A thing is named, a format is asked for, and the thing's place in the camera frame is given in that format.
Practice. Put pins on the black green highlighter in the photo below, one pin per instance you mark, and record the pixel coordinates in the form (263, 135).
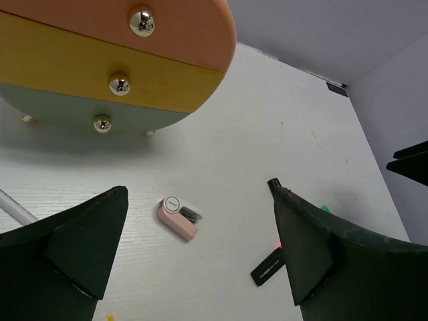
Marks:
(326, 209)

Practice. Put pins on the round cream drawer organizer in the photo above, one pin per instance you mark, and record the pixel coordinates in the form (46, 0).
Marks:
(113, 66)

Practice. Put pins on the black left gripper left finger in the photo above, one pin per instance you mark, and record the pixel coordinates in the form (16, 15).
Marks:
(58, 268)

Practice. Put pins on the black pink highlighter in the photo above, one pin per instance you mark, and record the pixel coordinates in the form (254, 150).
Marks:
(275, 187)

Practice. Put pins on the blue corner label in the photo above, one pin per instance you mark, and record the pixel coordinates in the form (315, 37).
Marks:
(337, 89)

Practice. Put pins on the pale yellow white marker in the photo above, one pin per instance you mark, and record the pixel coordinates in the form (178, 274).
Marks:
(15, 210)

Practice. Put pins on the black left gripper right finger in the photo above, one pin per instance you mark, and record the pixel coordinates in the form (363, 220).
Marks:
(340, 271)

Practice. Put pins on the black orange highlighter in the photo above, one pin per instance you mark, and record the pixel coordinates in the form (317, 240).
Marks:
(268, 267)

